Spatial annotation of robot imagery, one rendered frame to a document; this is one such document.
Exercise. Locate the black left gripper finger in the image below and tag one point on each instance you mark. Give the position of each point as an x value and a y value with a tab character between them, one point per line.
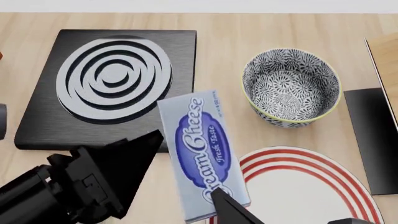
228	210
130	158

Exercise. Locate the grey cream cheese box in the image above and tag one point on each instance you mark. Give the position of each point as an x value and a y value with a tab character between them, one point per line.
199	144

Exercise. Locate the black white patterned bowl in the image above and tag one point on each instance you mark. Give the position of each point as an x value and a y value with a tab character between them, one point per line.
290	88

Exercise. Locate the black square stove base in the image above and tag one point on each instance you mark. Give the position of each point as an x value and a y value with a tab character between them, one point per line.
40	112

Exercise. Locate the white plate with red stripes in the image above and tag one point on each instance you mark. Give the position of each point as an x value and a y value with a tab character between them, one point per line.
304	186

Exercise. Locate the silver spiral stove burner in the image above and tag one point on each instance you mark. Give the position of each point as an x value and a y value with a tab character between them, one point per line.
113	77

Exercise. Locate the grey cylindrical object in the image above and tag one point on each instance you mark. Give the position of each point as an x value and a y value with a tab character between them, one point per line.
2	121

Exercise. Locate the wooden cabinet with black side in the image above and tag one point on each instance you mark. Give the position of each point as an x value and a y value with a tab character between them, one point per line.
373	140

